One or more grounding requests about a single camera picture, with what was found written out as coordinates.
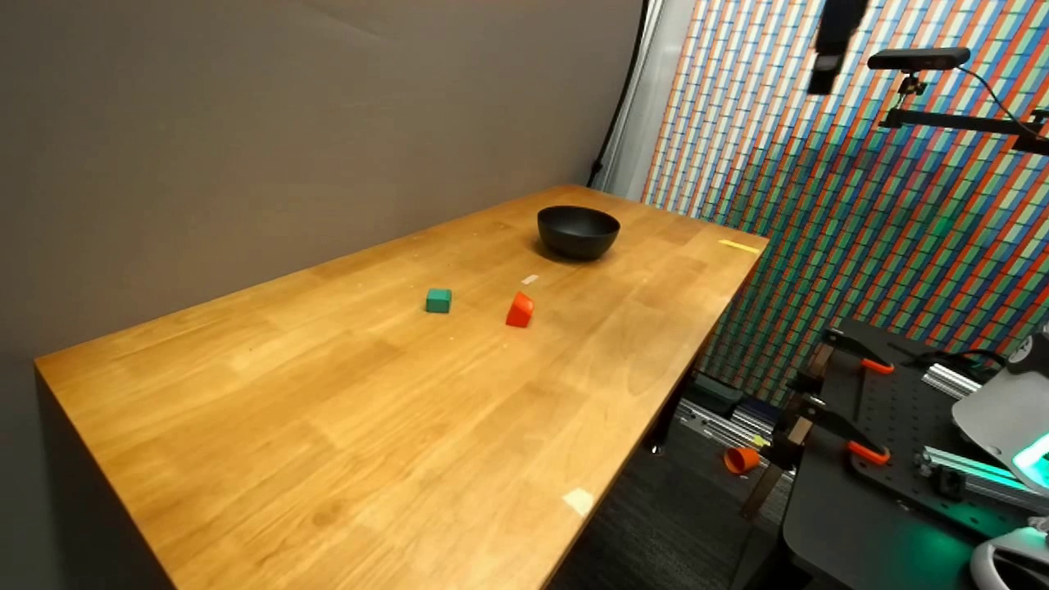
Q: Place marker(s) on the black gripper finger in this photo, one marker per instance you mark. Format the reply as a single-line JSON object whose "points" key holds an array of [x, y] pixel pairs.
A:
{"points": [[823, 74]]}

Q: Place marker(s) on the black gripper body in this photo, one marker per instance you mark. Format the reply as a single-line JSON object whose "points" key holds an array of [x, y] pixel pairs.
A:
{"points": [[844, 20]]}

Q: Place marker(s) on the red block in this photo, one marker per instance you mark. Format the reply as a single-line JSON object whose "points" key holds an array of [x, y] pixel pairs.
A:
{"points": [[519, 314]]}

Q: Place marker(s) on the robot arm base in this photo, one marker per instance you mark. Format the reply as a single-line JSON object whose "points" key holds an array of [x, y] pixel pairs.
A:
{"points": [[1006, 420]]}

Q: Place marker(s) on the black bowl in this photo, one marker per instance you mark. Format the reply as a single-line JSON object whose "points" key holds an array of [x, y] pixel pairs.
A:
{"points": [[579, 231]]}

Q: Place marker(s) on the yellow tape strip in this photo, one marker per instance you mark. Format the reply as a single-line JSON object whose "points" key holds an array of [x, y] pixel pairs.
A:
{"points": [[741, 247]]}

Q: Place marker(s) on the aluminium extrusion bar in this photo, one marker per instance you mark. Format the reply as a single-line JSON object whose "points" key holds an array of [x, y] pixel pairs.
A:
{"points": [[978, 472], [960, 380]]}

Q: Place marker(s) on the orange clamp knob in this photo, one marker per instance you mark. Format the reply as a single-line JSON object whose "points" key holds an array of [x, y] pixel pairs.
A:
{"points": [[747, 456]]}

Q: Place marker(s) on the green block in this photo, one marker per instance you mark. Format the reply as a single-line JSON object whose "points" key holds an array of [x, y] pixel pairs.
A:
{"points": [[439, 298]]}

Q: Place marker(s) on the clear tape piece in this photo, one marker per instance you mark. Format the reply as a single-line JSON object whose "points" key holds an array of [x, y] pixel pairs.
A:
{"points": [[579, 503]]}

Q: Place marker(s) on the white curved device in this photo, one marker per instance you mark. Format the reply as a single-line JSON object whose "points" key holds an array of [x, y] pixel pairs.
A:
{"points": [[1000, 552]]}

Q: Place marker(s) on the black bar camera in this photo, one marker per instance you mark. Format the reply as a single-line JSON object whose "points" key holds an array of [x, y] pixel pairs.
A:
{"points": [[919, 58]]}

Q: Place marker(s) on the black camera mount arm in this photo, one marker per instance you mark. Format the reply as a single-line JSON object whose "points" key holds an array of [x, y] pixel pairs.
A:
{"points": [[961, 122]]}

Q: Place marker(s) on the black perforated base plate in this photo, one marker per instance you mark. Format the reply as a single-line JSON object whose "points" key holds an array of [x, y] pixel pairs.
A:
{"points": [[872, 514]]}

